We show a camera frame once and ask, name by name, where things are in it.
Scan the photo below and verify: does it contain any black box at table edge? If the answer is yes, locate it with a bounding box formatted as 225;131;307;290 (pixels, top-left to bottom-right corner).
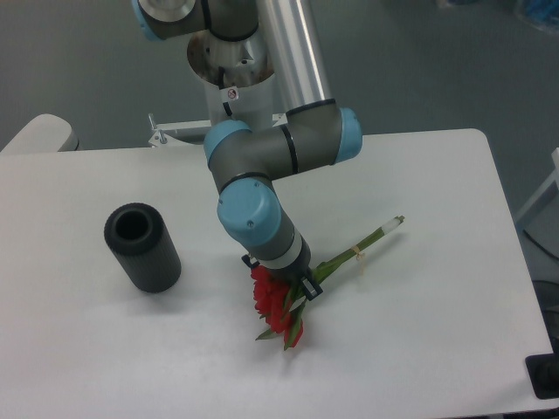
525;354;558;400

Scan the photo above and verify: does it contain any blue object top right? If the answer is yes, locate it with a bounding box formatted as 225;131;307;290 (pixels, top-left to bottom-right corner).
514;0;558;34

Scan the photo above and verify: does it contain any white furniture at right edge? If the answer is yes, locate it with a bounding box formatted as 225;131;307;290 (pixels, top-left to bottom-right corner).
514;147;559;258

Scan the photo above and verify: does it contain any black cable on pedestal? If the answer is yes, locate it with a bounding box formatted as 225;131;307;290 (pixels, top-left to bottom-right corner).
217;65;237;121

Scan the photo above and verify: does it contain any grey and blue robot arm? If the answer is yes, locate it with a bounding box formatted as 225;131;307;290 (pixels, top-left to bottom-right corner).
132;1;362;299

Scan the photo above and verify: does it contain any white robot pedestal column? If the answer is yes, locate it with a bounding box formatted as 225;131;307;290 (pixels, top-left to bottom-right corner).
187;31;274;131

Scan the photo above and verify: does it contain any white metal base frame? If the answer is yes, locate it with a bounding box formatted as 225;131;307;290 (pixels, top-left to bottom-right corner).
147;112;289;148

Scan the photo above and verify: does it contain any black ribbed cylindrical vase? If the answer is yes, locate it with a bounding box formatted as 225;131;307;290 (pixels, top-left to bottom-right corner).
104;203;182;293

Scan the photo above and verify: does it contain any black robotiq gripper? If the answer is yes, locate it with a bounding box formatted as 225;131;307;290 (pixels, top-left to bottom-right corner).
241;242;323;300

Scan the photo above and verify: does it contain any red tulip bouquet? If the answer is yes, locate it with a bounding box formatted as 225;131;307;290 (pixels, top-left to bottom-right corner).
242;216;405;351

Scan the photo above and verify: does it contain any white chair armrest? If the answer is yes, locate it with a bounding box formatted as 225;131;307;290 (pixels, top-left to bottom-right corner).
1;113;80;156

